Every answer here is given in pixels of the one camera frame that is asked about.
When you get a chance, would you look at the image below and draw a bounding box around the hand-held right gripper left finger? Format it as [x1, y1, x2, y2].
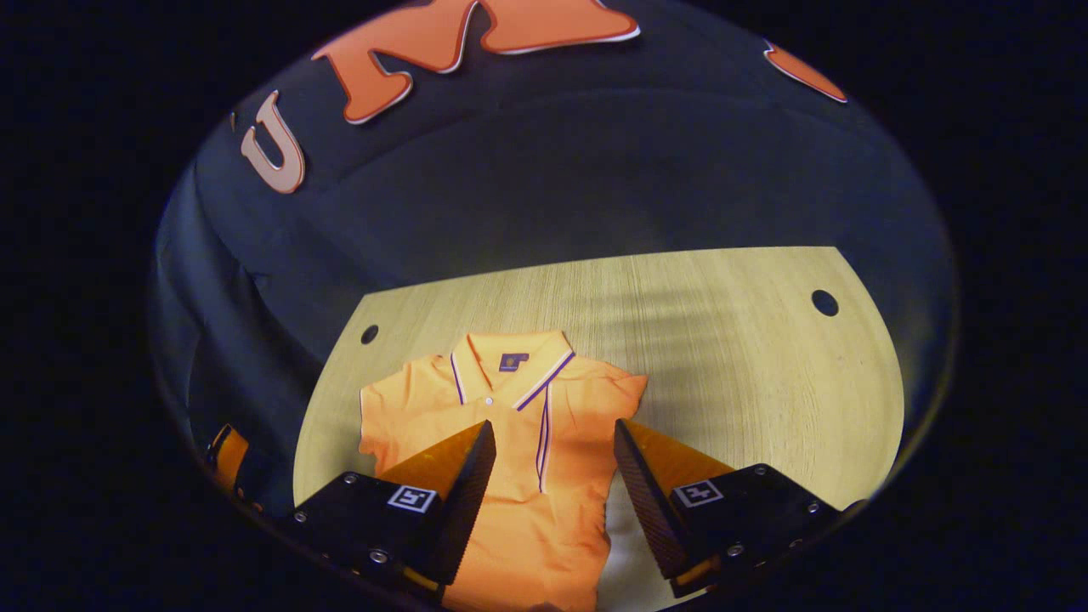
[289, 420, 498, 606]

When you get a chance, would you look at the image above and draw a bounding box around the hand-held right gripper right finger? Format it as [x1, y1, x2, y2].
[614, 418, 847, 599]

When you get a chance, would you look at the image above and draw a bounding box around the orange polo T-shirt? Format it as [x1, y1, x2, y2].
[358, 330, 649, 612]

